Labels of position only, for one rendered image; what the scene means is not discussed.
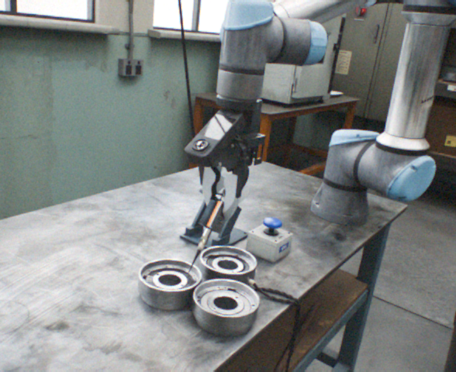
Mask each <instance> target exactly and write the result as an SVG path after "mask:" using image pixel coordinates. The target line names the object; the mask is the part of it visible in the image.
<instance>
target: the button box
mask: <svg viewBox="0 0 456 372"><path fill-rule="evenodd" d="M292 239H293V233H292V232H288V231H285V230H284V229H274V232H269V231H268V227H266V226H264V224H263V225H261V226H259V227H257V228H255V229H252V230H251V231H249V232H248V235H247V246H246V251H247V252H248V253H251V254H253V255H255V256H258V257H261V258H263V259H265V260H268V261H270V262H272V263H275V262H276V261H278V260H280V259H281V258H283V257H284V256H285V255H287V254H288V253H289V252H291V247H292Z"/></svg>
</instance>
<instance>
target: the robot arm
mask: <svg viewBox="0 0 456 372"><path fill-rule="evenodd" d="M385 3H393V4H402V15H403V17H404V18H405V19H406V20H407V22H406V31H405V35H404V40H403V44H402V51H401V56H400V60H399V63H398V68H397V72H396V80H395V84H394V88H393V93H392V100H391V105H389V113H388V118H387V123H386V127H385V131H384V133H382V134H381V135H380V133H376V132H372V131H365V130H356V129H341V130H337V131H335V132H334V133H333V135H332V139H331V142H330V145H329V147H330V149H329V153H328V158H327V162H326V170H325V174H324V178H323V182H322V184H321V186H320V188H319V190H318V192H317V193H316V195H315V197H314V199H313V202H312V206H311V211H312V212H313V213H314V214H315V215H317V216H318V218H320V219H322V220H326V221H328V222H332V223H336V224H341V225H347V226H358V225H362V224H364V223H366V222H367V221H368V217H369V207H368V196H367V189H369V188H370V189H371V190H373V191H377V192H378V193H382V194H384V195H386V196H387V197H388V198H392V199H395V200H397V201H400V202H411V201H413V200H415V199H416V198H417V197H420V196H421V195H422V193H424V192H425V190H426V189H427V188H428V186H429V185H430V184H431V181H432V180H433V178H434V175H435V171H436V164H435V161H434V160H433V159H432V158H431V157H428V156H427V154H428V150H429V144H428V143H427V141H426V140H425V139H424V136H425V132H426V128H427V122H428V119H429V118H430V111H431V107H432V104H433V99H434V93H435V89H436V86H437V82H438V78H439V75H440V68H441V65H442V61H443V57H444V51H445V49H446V46H447V40H448V36H449V32H450V28H451V25H452V24H453V23H454V22H456V0H277V1H276V2H275V3H271V1H266V0H229V1H228V2H227V6H226V12H224V14H225V18H223V21H222V23H221V26H220V30H219V37H220V41H221V50H220V58H219V73H218V81H217V89H216V92H217V94H218V95H217V97H216V104H217V105H219V106H222V107H225V108H221V109H220V110H219V111H218V112H217V113H216V115H215V116H214V117H213V118H212V119H211V120H210V121H209V123H208V124H207V125H205V126H204V127H203V128H202V129H201V131H200V133H199V134H198V135H197V136H196V137H195V138H194V139H193V140H192V141H191V142H190V143H189V144H188V145H187V146H186V147H185V154H186V157H187V159H188V161H189V162H192V163H195V164H198V165H199V179H200V185H201V186H202V193H203V197H204V199H205V202H206V204H207V206H208V204H209V202H210V199H212V200H214V201H215V197H216V194H217V193H218V192H219V191H220V190H221V189H223V188H224V187H225V189H226V195H225V197H224V208H223V210H222V213H223V215H224V219H225V220H226V221H227V220H229V219H230V217H231V216H232V214H233V213H234V212H235V210H236V208H237V206H238V204H239V203H240V202H242V201H243V200H244V199H245V198H246V197H247V196H248V194H249V190H250V189H249V186H248V185H246V183H247V179H248V177H249V171H250V170H249V167H250V166H251V164H252V161H253V158H254V166H257V164H262V159H263V154H264V143H265V138H266V136H264V135H261V134H259V133H258V130H259V124H260V118H261V107H262V102H263V101H262V100H260V99H261V95H262V89H263V83H264V72H265V65H266V63H268V64H290V65H297V66H299V67H301V66H304V65H314V64H316V63H317V62H320V61H321V59H322V58H323V55H324V54H325V51H326V43H327V37H326V32H325V29H324V28H323V27H322V26H321V25H320V24H322V23H325V22H327V21H330V20H331V19H333V18H335V17H337V16H339V15H343V14H344V13H346V12H349V11H351V10H353V9H355V8H357V7H360V8H368V7H371V6H373V5H376V4H385ZM260 144H262V149H261V157H260V158H257V156H258V151H259V145H260ZM254 147H256V150H255V152H254ZM222 167H224V168H226V170H227V172H231V171H232V174H231V175H229V176H227V177H224V176H222V175H221V171H222Z"/></svg>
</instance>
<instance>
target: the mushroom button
mask: <svg viewBox="0 0 456 372"><path fill-rule="evenodd" d="M263 224H264V226H266V227H268V231H269V232H274V229H279V228H281V227H282V222H281V221H280V220H278V219H274V217H267V218H266V219H265V220H264V221H263Z"/></svg>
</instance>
